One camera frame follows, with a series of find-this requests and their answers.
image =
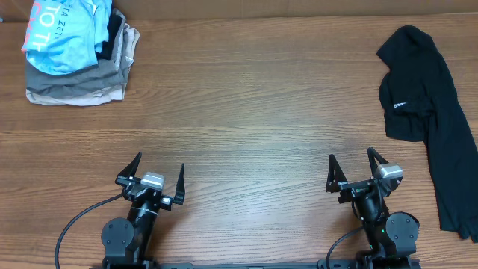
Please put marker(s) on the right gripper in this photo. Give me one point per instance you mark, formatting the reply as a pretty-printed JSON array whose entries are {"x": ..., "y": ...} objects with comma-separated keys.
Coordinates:
[{"x": 337, "y": 181}]

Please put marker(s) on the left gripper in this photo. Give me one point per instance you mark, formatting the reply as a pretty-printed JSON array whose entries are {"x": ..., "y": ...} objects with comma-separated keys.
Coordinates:
[{"x": 123, "y": 178}]

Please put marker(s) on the black t-shirt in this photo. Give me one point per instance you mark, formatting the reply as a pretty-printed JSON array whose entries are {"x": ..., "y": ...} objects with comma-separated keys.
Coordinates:
[{"x": 420, "y": 104}]

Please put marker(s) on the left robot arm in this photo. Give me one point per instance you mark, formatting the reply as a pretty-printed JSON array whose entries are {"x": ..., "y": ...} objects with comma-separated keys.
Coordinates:
[{"x": 126, "y": 240}]

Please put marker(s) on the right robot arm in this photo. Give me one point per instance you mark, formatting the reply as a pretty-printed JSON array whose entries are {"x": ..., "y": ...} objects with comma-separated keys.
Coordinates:
[{"x": 391, "y": 236}]

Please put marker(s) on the beige folded shirt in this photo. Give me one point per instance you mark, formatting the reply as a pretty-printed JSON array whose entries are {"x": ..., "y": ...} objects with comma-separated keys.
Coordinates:
[{"x": 93, "y": 98}]

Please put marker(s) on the dark grey folded shirt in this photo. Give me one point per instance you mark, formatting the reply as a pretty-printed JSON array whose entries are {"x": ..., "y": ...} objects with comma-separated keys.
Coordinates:
[{"x": 74, "y": 80}]

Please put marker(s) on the black folded garment in stack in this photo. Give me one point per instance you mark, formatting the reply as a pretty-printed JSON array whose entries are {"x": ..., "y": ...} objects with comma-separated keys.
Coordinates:
[{"x": 112, "y": 28}]

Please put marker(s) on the light blue printed t-shirt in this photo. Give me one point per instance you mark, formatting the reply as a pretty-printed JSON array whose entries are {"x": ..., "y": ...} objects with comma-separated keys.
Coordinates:
[{"x": 64, "y": 36}]

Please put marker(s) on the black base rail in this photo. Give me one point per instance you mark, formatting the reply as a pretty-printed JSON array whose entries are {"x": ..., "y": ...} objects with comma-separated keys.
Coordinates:
[{"x": 320, "y": 264}]

